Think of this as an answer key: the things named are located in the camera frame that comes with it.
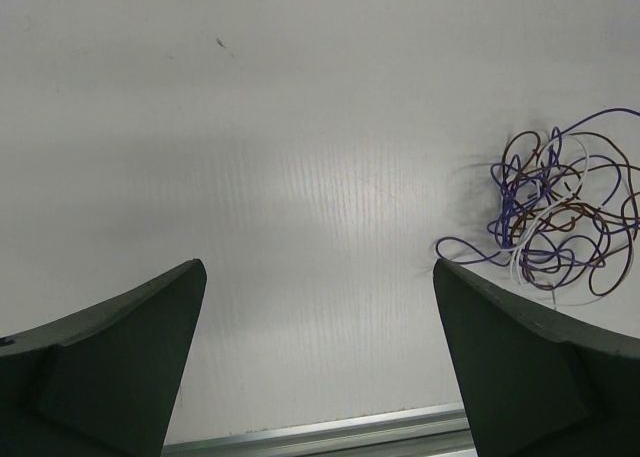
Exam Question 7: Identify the aluminium mounting rail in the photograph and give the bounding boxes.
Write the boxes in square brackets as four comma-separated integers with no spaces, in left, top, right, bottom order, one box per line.
[162,403,476,456]

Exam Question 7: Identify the brown wire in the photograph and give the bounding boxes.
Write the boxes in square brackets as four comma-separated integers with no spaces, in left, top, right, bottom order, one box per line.
[499,130,640,298]

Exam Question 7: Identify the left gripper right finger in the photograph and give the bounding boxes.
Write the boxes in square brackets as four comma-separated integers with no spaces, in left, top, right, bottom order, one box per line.
[433,259,639,456]

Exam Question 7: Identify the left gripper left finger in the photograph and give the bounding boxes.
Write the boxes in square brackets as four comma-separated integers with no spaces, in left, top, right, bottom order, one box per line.
[1,259,207,456]

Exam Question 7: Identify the purple wire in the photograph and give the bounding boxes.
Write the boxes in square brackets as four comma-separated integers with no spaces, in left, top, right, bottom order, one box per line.
[435,107,640,288]

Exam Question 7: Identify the white wire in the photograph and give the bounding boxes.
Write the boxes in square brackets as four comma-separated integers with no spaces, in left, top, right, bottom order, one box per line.
[509,135,624,308]

